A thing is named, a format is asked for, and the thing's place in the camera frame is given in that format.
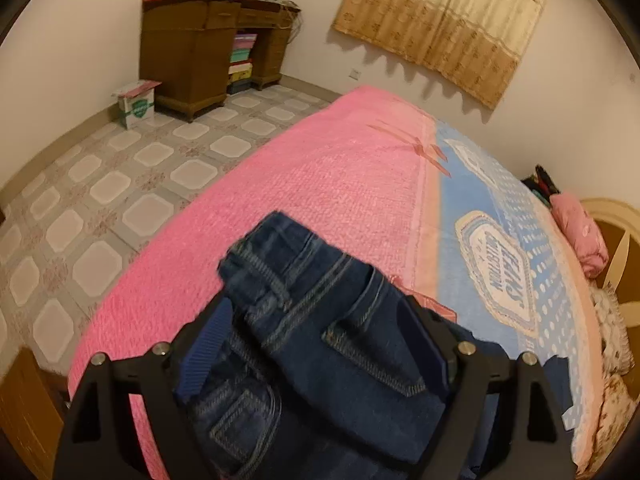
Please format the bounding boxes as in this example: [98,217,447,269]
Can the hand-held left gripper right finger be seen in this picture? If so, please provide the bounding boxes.
[396,294,578,480]

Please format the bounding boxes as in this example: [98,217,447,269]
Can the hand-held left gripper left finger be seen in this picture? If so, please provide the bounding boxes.
[52,287,236,480]

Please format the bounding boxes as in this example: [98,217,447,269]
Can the dark blue denim pants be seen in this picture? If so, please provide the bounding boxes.
[172,211,573,480]

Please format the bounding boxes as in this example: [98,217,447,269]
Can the pink and blue printed blanket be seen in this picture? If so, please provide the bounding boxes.
[67,85,608,480]

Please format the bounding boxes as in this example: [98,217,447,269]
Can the pink folded blanket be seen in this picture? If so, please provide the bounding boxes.
[550,192,610,278]

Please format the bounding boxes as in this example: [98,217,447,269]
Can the brown wooden cabinet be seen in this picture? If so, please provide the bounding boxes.
[0,347,68,480]

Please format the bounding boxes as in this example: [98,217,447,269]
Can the dark cloth item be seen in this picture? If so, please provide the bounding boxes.
[520,164,563,206]

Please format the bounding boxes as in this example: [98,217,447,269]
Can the cream and brown headboard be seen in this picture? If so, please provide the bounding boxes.
[580,199,640,311]

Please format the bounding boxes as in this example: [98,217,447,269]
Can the white and green cardboard box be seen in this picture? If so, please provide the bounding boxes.
[111,80,162,130]

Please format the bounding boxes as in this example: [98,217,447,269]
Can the stack of colourful flat boxes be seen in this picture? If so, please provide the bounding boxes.
[227,32,258,95]

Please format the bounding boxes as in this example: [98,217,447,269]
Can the brown wooden desk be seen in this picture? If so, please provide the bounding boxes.
[139,0,302,122]

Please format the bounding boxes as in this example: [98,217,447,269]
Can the beige patterned curtain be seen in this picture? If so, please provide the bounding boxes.
[332,0,551,111]

